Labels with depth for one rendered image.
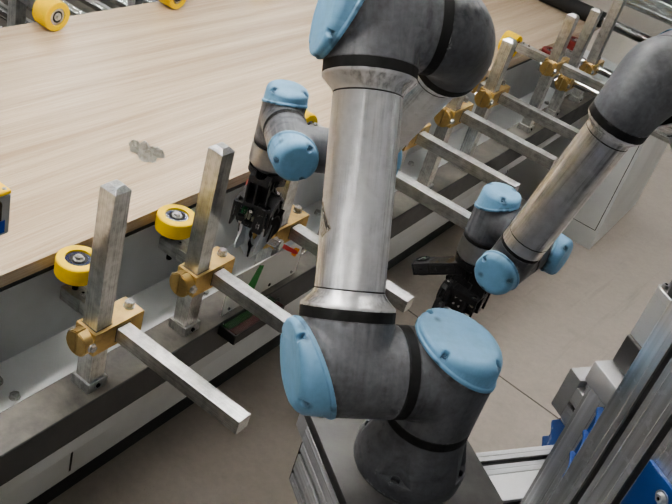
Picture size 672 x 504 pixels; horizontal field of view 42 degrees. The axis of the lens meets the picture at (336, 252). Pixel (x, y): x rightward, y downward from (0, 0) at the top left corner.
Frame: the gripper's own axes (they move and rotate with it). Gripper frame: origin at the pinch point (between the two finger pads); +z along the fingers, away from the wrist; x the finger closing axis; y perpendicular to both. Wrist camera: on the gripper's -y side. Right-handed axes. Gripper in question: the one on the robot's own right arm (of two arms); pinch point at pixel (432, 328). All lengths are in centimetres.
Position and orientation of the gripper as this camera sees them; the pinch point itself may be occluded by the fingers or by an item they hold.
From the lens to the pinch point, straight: 180.5
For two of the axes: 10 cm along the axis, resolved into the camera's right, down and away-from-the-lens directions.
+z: -2.6, 8.0, 5.5
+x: 5.6, -3.4, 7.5
